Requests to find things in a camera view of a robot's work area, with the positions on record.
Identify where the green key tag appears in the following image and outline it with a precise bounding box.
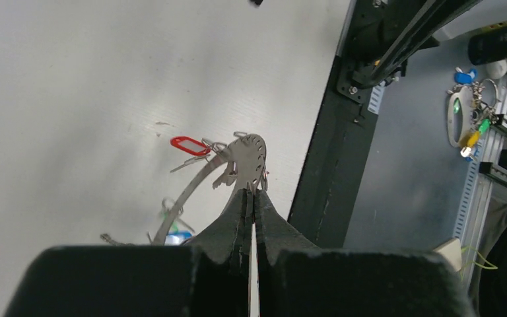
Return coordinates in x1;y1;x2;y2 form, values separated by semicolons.
160;197;195;234

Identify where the blue key tag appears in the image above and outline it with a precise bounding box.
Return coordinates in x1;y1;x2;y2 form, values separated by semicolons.
164;231;193;246

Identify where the red key tag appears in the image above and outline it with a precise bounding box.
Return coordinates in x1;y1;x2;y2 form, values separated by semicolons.
170;136;211;157

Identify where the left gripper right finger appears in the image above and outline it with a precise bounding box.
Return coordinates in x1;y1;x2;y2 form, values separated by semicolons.
253;190;475;316

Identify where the spare keyring bundle in background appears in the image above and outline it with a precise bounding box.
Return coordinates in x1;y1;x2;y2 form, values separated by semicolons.
446;67;502;162

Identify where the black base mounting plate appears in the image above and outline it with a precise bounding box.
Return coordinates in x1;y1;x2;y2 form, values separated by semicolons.
288;0;476;248

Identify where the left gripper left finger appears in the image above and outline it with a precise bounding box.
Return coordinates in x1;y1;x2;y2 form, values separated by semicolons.
5;190;252;316

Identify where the large metal keyring disc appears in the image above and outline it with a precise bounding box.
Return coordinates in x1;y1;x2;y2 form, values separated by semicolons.
150;131;267;245

